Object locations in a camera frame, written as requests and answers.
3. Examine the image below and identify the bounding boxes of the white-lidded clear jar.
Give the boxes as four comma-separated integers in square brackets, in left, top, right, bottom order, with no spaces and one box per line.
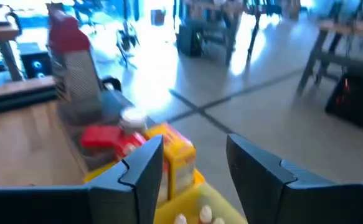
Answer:
[118,107,148,133]

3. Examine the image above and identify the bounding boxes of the small black-labelled dropper bottle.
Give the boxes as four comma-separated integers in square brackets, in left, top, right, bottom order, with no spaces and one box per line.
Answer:
[199,205,214,224]

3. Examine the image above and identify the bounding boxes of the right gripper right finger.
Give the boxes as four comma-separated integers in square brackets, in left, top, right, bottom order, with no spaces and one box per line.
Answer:
[226,133,341,224]

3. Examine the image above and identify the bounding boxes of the metal box grater red handle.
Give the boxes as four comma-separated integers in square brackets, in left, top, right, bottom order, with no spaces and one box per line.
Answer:
[45,2,105,121]

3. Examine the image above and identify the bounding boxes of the wooden table black legs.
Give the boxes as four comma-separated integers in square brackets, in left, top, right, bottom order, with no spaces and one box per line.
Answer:
[296,18,363,96]

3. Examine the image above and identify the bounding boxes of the translucent yellow-green bin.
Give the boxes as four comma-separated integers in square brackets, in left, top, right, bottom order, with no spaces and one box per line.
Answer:
[153,182,247,224]

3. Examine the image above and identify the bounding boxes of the black table frame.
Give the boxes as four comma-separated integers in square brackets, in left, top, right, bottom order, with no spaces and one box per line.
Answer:
[0,76,123,118]

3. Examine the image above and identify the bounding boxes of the black tripod stand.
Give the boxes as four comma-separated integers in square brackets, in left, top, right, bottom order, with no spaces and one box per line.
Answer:
[115,20,140,70]

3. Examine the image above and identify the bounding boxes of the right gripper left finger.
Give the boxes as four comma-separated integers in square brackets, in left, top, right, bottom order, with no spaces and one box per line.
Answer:
[87,134,165,224]

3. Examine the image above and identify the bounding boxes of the black tower blue lights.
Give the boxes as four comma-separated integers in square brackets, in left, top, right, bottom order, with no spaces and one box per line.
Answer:
[18,43,54,80]

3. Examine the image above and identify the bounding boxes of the black computer tower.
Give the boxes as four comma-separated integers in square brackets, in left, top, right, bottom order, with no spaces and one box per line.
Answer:
[176,24,204,58]

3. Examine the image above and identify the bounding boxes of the yellow perforated basket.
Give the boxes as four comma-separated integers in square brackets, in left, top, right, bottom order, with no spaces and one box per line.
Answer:
[83,161,207,218]

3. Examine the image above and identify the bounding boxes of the red tin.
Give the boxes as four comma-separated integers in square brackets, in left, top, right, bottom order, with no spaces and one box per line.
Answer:
[80,125,123,150]

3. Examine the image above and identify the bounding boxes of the grey plastic bin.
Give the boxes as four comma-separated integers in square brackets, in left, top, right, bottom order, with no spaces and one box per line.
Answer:
[58,90,157,170]

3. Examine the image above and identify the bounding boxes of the yellow cereal box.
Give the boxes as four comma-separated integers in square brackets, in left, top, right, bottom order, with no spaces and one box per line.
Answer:
[143,123,197,200]

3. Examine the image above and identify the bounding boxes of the orange dropper bottle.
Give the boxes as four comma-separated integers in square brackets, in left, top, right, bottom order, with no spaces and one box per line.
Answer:
[173,213,188,224]

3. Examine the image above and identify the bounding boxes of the black tower red lights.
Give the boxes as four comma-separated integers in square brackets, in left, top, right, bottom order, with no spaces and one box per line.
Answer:
[325,67,363,132]

